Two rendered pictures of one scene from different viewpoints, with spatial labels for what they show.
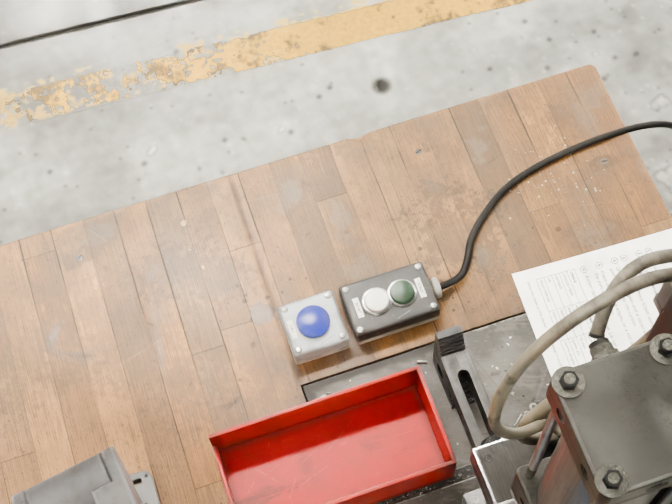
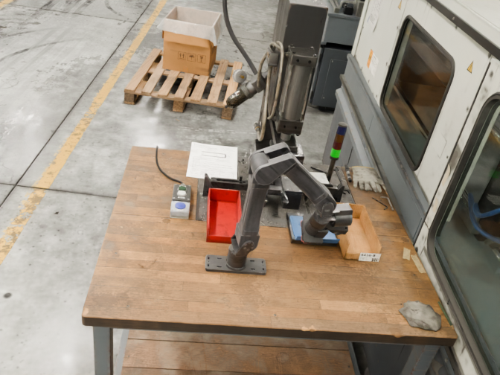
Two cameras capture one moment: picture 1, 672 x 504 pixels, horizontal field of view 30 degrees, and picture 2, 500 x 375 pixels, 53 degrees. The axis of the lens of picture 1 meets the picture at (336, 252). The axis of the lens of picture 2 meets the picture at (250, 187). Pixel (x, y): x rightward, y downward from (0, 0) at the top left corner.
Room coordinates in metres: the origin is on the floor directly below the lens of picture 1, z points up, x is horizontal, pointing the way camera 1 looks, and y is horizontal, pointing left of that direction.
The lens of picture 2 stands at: (0.15, 1.47, 2.01)
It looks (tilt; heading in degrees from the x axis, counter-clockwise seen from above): 33 degrees down; 276
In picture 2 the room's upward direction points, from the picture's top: 10 degrees clockwise
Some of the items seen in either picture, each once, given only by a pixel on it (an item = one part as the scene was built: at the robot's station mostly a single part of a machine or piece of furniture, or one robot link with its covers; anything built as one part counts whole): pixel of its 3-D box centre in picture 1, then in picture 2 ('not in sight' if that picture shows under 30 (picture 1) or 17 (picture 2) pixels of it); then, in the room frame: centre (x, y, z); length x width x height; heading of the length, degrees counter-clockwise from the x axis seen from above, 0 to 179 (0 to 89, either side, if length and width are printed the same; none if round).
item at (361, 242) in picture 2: not in sight; (355, 231); (-0.09, -0.07, 0.93); 0.25 x 0.13 x 0.08; 105
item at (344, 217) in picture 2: not in sight; (333, 209); (0.02, 0.11, 1.12); 0.12 x 0.09 x 0.12; 24
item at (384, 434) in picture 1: (332, 456); (224, 214); (0.39, 0.02, 0.93); 0.25 x 0.12 x 0.06; 105
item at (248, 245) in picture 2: not in sight; (242, 240); (0.28, 0.23, 1.00); 0.09 x 0.06 x 0.06; 114
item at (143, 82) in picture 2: not in sight; (188, 80); (1.47, -3.19, 0.07); 1.20 x 1.00 x 0.14; 98
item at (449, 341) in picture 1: (455, 367); (211, 185); (0.48, -0.13, 0.95); 0.06 x 0.03 x 0.09; 15
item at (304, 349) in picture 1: (314, 331); (179, 212); (0.55, 0.03, 0.90); 0.07 x 0.07 x 0.06; 15
